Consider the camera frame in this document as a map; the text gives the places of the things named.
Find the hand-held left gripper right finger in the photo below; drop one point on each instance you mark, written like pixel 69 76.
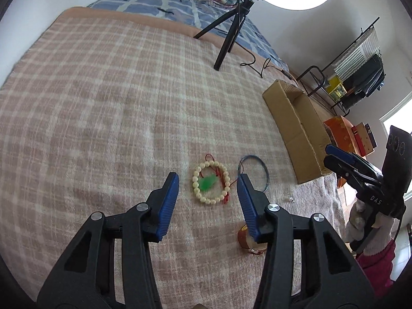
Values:
pixel 247 199

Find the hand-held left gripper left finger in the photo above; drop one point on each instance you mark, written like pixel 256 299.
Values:
pixel 167 199

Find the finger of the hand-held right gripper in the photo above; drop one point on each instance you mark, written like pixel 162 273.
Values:
pixel 338 166
pixel 341 154

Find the thin blue bangle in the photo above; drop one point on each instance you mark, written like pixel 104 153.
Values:
pixel 267 175

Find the blue patterned mattress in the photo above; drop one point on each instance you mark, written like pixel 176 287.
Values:
pixel 180 9

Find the orange cloth covered table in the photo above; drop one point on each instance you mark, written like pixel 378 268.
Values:
pixel 339 132

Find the tan and red box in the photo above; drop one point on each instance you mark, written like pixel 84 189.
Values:
pixel 359 138

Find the person's right hand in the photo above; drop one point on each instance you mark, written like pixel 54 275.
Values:
pixel 383 228

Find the person's right forearm pink sleeve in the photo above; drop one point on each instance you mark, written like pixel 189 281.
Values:
pixel 376 267

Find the black clothes rack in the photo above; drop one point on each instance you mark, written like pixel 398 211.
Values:
pixel 313 70

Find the dark hanging clothes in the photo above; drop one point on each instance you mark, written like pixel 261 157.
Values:
pixel 367 80

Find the black tripod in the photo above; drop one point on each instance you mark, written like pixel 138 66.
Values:
pixel 227 41

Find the striped hanging towel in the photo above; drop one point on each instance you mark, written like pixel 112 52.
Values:
pixel 357 51

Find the dark flat box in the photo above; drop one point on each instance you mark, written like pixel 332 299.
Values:
pixel 370 135

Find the yellow box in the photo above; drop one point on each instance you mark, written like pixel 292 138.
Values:
pixel 335 88

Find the cardboard box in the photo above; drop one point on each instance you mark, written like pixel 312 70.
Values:
pixel 299 128

